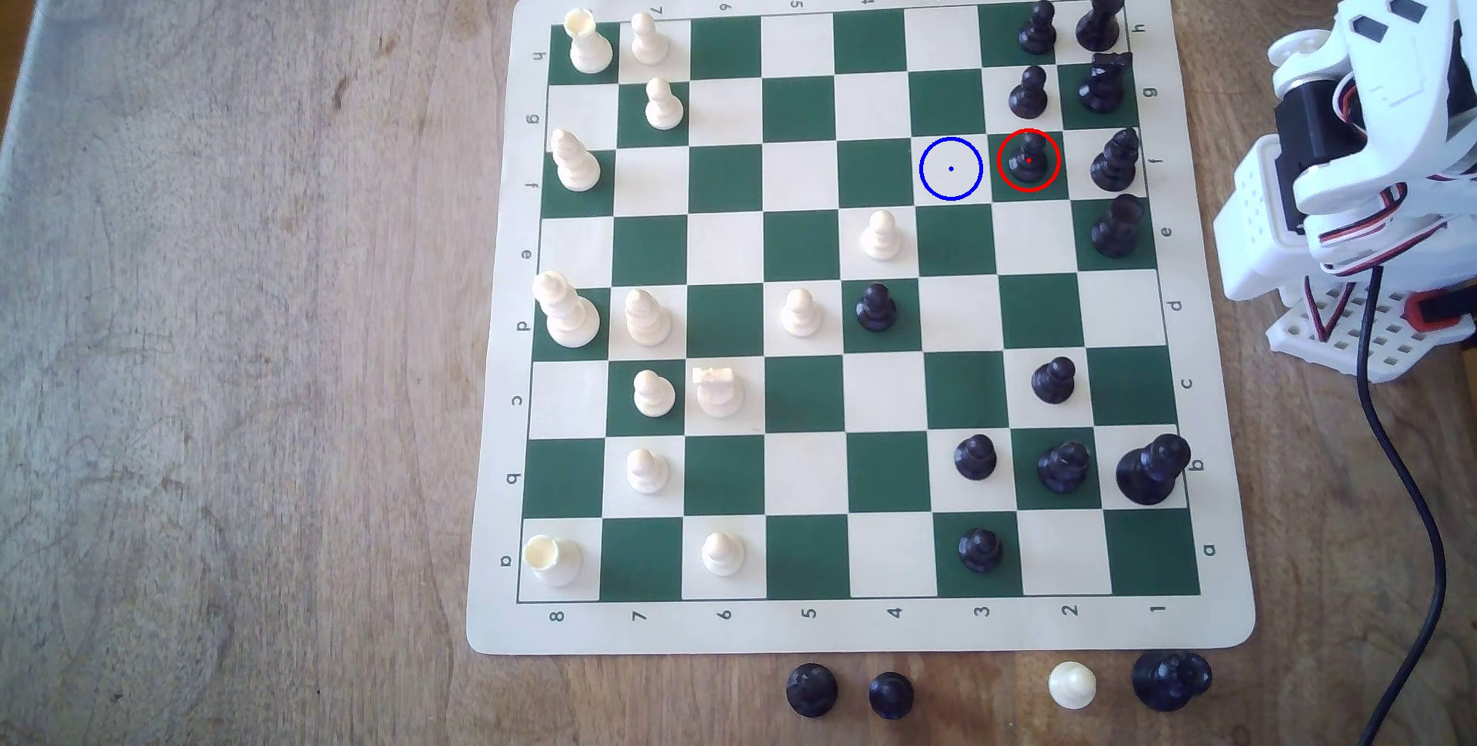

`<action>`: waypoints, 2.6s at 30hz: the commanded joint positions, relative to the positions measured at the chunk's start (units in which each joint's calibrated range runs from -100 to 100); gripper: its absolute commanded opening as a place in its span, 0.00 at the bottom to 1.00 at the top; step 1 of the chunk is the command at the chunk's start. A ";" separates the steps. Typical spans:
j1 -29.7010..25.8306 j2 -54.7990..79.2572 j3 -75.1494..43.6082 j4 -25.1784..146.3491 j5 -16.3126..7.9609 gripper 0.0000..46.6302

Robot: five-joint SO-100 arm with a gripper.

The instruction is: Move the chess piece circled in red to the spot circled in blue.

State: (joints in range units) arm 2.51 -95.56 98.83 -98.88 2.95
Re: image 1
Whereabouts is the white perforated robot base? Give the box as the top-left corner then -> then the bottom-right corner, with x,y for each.
1267,273 -> 1477,384

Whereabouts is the white chess knight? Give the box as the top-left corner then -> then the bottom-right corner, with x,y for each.
692,365 -> 745,418

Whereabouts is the white chess bishop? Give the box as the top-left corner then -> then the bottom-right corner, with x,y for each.
549,128 -> 602,192
623,288 -> 673,348

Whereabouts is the white chess queen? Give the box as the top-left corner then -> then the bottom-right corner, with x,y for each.
532,271 -> 602,349

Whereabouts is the white chess rook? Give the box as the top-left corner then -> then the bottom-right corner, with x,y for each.
522,535 -> 583,588
563,8 -> 615,75

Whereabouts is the green and cream chess mat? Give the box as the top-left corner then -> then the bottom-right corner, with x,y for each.
466,0 -> 1257,656

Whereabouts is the black chess king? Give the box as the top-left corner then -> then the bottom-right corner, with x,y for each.
1090,193 -> 1147,259

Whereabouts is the black chess queen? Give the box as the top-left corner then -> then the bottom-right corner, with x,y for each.
1115,433 -> 1192,508

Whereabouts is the black chess knight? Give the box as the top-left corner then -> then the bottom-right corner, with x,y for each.
1078,52 -> 1135,113

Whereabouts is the black chess rook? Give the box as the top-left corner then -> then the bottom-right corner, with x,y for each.
1075,0 -> 1128,52
1132,651 -> 1214,714

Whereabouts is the black pawn off-board bottom left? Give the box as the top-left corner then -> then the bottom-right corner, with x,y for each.
785,663 -> 839,720

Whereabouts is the red clamp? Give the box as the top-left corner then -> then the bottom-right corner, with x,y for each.
1405,290 -> 1477,338

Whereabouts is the thick black cable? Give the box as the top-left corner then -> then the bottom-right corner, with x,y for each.
1352,261 -> 1449,746

